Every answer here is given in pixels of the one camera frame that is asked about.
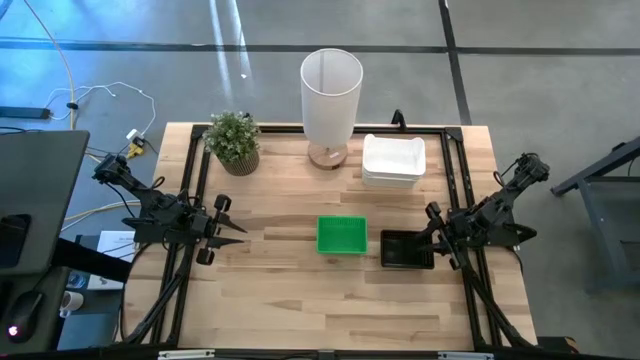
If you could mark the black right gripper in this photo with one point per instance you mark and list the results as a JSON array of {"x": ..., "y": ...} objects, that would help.
[{"x": 455, "y": 232}]

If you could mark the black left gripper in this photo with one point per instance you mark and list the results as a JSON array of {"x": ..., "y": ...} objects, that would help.
[{"x": 205, "y": 227}]

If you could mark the black plastic basket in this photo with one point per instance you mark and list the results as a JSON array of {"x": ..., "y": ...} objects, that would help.
[{"x": 402, "y": 250}]

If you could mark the white plastic basket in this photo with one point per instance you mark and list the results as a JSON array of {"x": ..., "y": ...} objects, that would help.
[
  {"x": 392, "y": 155},
  {"x": 390, "y": 184}
]

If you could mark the green plastic basket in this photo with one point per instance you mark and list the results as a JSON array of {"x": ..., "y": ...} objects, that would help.
[{"x": 342, "y": 235}]

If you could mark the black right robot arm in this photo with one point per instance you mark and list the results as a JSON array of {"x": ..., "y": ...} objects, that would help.
[{"x": 520, "y": 175}]

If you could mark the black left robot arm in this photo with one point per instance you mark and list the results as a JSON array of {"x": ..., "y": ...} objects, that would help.
[{"x": 150, "y": 197}]

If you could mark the small potted green plant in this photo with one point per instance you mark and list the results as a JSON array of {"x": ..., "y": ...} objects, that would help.
[{"x": 232, "y": 137}]

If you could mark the white paper box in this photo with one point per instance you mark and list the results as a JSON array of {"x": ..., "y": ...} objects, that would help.
[{"x": 115, "y": 240}]

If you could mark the yellow plug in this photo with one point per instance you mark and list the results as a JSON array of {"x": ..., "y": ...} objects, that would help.
[{"x": 135, "y": 149}]

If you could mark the white power adapter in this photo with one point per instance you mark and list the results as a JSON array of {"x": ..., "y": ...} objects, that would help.
[{"x": 134, "y": 135}]

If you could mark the black bar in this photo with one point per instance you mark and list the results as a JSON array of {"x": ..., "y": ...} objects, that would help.
[{"x": 85, "y": 257}]

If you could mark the white mug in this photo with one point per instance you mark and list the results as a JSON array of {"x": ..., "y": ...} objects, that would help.
[{"x": 71, "y": 302}]

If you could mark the white shade wooden base lamp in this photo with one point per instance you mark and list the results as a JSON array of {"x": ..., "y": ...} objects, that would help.
[{"x": 330, "y": 95}]

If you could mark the blue-grey metal table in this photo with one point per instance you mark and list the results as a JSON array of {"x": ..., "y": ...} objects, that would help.
[{"x": 610, "y": 225}]

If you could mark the dark grey desk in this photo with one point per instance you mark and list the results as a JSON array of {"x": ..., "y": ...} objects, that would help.
[{"x": 45, "y": 175}]

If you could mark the black flat device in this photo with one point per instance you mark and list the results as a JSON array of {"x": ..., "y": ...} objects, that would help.
[{"x": 12, "y": 240}]

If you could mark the black computer mouse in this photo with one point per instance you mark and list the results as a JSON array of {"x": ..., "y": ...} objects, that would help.
[{"x": 24, "y": 312}]

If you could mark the black power strip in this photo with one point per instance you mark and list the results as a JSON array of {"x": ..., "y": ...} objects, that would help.
[{"x": 25, "y": 112}]

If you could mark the black aluminium table frame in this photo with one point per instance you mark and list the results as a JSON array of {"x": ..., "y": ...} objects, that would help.
[{"x": 280, "y": 128}]

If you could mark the silver bracket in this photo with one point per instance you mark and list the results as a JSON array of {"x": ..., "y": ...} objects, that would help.
[
  {"x": 186, "y": 355},
  {"x": 465, "y": 356}
]

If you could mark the small black bracket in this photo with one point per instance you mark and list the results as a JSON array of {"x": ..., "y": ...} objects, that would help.
[{"x": 398, "y": 120}]

